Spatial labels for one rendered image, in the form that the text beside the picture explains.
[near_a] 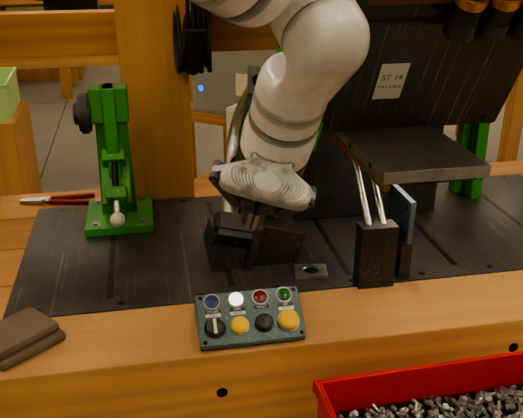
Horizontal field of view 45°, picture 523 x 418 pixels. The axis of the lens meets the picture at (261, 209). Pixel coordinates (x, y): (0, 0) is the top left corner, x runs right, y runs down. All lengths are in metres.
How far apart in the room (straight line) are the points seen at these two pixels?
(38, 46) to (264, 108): 0.91
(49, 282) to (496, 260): 0.77
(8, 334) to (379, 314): 0.53
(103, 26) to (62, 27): 0.08
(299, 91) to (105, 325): 0.55
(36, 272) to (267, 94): 0.68
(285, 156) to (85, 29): 0.87
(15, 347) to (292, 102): 0.54
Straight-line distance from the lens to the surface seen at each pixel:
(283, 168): 0.62
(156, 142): 1.38
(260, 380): 0.93
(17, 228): 1.37
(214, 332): 0.88
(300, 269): 1.08
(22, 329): 0.94
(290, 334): 0.90
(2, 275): 1.20
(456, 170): 0.93
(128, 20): 1.32
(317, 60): 0.50
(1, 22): 1.44
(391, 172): 0.88
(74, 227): 1.29
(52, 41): 1.43
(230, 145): 1.15
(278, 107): 0.57
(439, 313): 1.01
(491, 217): 1.36
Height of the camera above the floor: 1.44
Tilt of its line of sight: 24 degrees down
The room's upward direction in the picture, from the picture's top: straight up
